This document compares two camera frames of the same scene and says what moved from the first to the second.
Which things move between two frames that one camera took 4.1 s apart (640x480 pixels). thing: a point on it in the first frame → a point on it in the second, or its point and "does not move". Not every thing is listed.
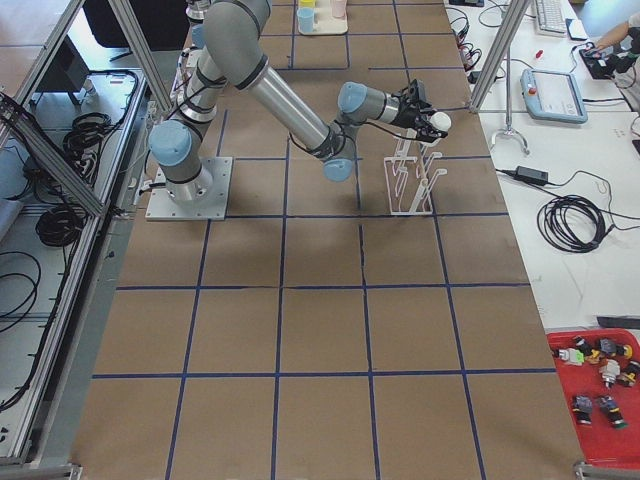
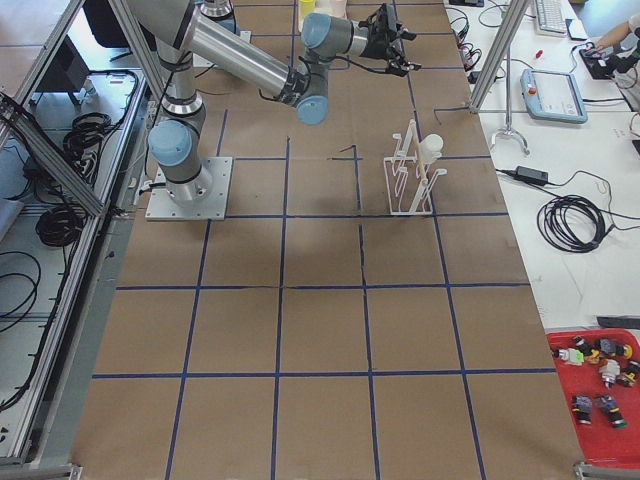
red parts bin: (599, 373) does not move
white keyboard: (550, 18) does not move
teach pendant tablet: (552, 96) does not move
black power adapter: (536, 176) does not move
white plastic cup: (441, 121) → (431, 148)
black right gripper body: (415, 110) → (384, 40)
